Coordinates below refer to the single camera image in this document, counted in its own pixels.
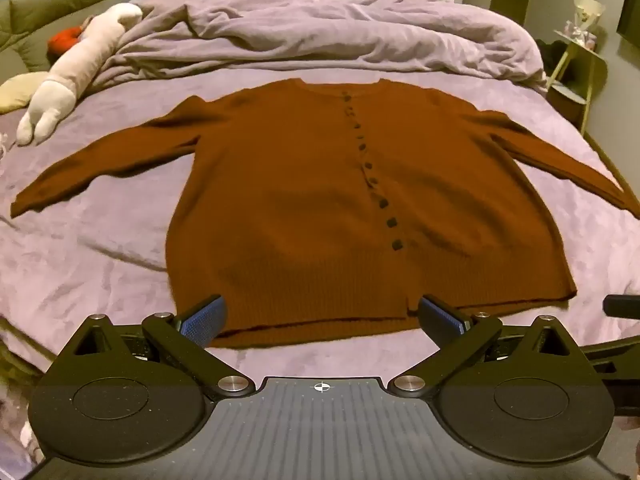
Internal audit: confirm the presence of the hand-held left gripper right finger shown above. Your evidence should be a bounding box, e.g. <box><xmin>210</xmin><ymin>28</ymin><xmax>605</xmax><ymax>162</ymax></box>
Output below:
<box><xmin>387</xmin><ymin>294</ymin><xmax>578</xmax><ymax>397</ymax></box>

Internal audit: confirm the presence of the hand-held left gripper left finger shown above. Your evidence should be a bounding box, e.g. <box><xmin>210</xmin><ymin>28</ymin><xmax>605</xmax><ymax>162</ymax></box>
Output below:
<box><xmin>72</xmin><ymin>294</ymin><xmax>255</xmax><ymax>398</ymax></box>

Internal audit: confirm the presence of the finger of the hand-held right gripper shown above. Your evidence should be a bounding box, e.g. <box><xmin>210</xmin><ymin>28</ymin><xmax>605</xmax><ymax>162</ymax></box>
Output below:
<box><xmin>602</xmin><ymin>294</ymin><xmax>640</xmax><ymax>320</ymax></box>

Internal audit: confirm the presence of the brown button cardigan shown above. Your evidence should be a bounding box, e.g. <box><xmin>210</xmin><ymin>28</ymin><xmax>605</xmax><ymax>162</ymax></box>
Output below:
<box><xmin>11</xmin><ymin>78</ymin><xmax>637</xmax><ymax>350</ymax></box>

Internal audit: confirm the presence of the purple bed sheet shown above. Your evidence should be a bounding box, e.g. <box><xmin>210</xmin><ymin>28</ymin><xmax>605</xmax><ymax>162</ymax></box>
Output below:
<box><xmin>0</xmin><ymin>62</ymin><xmax>640</xmax><ymax>396</ymax></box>

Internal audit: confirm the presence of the yellow-green side table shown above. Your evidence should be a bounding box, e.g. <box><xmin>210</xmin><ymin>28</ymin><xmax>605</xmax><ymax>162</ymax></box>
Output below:
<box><xmin>545</xmin><ymin>30</ymin><xmax>609</xmax><ymax>136</ymax></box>

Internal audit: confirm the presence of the dark bag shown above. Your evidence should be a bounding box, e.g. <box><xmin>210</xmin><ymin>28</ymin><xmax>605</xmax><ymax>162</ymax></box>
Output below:
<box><xmin>537</xmin><ymin>40</ymin><xmax>569</xmax><ymax>78</ymax></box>

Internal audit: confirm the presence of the white long plush toy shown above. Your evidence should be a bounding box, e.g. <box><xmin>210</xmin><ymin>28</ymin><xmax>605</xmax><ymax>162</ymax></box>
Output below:
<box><xmin>15</xmin><ymin>2</ymin><xmax>143</xmax><ymax>147</ymax></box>

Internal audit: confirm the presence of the yellow pillow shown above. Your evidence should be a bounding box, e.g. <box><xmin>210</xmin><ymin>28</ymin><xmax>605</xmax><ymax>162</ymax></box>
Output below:
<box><xmin>0</xmin><ymin>71</ymin><xmax>48</xmax><ymax>115</ymax></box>

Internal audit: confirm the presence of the wrapped flower bouquet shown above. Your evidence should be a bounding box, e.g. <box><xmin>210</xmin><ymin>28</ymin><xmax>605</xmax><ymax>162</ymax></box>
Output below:
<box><xmin>570</xmin><ymin>0</ymin><xmax>607</xmax><ymax>37</ymax></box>

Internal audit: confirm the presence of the purple duvet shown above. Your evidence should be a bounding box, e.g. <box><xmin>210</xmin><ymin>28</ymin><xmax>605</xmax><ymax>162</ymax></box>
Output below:
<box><xmin>92</xmin><ymin>0</ymin><xmax>548</xmax><ymax>93</ymax></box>

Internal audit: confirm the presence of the red plush toy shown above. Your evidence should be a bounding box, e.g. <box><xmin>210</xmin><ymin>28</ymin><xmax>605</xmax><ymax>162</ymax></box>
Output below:
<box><xmin>47</xmin><ymin>26</ymin><xmax>83</xmax><ymax>56</ymax></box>

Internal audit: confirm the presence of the green pillow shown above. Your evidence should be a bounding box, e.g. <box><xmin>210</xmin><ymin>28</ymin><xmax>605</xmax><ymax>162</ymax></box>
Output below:
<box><xmin>0</xmin><ymin>0</ymin><xmax>122</xmax><ymax>86</ymax></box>

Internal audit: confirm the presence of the dark wall television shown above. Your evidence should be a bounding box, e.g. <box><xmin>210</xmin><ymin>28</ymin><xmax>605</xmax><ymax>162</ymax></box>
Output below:
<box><xmin>616</xmin><ymin>0</ymin><xmax>640</xmax><ymax>53</ymax></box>

